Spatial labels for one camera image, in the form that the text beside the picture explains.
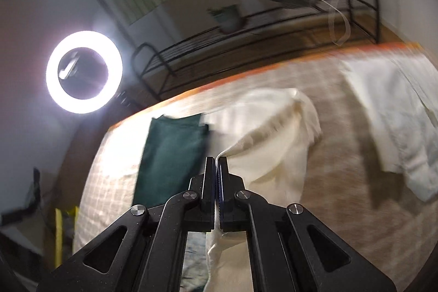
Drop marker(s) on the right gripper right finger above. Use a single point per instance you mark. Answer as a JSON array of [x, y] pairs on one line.
[[290, 249]]

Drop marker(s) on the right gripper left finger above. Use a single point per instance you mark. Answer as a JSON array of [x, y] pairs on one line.
[[143, 250]]

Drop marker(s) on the green white printed t-shirt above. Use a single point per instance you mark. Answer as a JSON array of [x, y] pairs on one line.
[[265, 136]]

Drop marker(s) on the black clothes rack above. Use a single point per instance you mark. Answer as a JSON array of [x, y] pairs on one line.
[[172, 68]]

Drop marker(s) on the plaid bed cover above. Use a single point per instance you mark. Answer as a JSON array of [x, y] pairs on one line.
[[372, 211]]

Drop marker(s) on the white shorts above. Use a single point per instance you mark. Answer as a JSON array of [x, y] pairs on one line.
[[399, 95]]

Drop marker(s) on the potted plant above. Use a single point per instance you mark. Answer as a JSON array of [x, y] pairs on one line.
[[229, 18]]

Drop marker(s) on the ring light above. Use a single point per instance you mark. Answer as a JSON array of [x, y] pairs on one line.
[[84, 72]]

